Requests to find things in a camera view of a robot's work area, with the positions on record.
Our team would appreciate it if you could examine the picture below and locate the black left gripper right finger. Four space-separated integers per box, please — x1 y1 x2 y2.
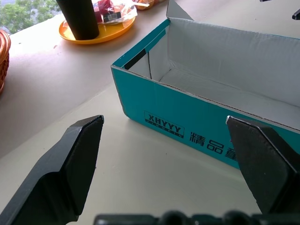
225 115 300 215

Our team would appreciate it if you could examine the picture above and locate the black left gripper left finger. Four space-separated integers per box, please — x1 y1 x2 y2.
0 114 105 225

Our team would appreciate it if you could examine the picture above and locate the black cylinder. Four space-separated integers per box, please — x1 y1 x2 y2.
55 0 100 41

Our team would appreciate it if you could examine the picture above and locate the teal cardboard box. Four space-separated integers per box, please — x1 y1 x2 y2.
111 0 300 170

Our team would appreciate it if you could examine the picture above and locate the orange fruit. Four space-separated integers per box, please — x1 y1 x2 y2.
133 0 156 11

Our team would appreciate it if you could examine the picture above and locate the orange plastic plate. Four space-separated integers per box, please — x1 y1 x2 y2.
58 14 136 45

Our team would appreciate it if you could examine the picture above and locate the clear bag of red items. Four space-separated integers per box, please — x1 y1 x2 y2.
92 0 138 25

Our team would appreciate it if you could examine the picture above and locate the orange woven basket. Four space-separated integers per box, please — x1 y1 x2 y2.
0 29 12 95

